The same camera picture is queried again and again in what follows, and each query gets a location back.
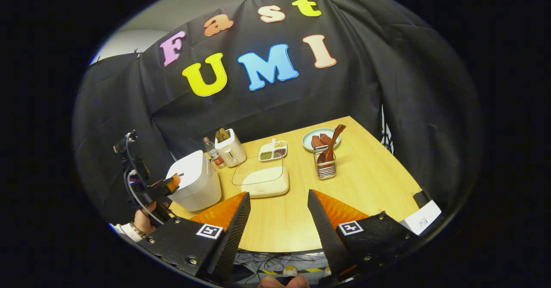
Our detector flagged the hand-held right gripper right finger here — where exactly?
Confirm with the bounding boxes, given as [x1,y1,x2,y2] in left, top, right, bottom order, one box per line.
[307,189,424,280]

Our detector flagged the white toaster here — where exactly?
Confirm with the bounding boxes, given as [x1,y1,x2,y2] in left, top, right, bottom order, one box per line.
[214,128,247,168]

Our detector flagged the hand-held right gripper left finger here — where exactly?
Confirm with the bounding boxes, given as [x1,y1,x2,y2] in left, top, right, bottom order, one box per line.
[138,192,251,285]

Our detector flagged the small black object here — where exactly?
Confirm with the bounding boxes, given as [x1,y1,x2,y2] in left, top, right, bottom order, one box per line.
[412,190,432,209]

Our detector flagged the white divided grain dish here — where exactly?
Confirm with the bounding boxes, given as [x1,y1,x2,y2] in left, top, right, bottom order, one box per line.
[258,139,288,162]

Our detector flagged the white rice cooker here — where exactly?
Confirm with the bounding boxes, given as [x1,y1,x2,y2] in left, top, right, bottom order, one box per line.
[166,150,222,212]

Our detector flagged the white cardboard box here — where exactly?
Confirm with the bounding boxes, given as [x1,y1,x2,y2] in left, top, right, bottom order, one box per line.
[399,200,443,235]

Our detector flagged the black backdrop cloth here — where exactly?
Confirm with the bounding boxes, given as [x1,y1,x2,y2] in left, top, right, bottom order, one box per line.
[73,0,480,224]

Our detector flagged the pale green plate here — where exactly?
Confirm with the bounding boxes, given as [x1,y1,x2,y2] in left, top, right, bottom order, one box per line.
[302,128,341,152]

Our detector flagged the bundle of floor cables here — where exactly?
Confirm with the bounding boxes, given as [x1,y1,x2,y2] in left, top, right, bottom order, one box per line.
[235,250,330,280]

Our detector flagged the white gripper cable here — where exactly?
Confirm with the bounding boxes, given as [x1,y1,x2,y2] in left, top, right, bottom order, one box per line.
[124,170,152,214]

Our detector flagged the clear plastic bottle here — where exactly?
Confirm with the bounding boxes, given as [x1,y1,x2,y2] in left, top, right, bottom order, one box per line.
[203,137,226,169]

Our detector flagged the metal wire chopstick holder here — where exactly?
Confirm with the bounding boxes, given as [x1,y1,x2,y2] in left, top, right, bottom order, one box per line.
[313,146,337,180]

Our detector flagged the brown wooden spoon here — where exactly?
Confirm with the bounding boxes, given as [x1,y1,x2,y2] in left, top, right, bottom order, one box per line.
[318,124,347,164]

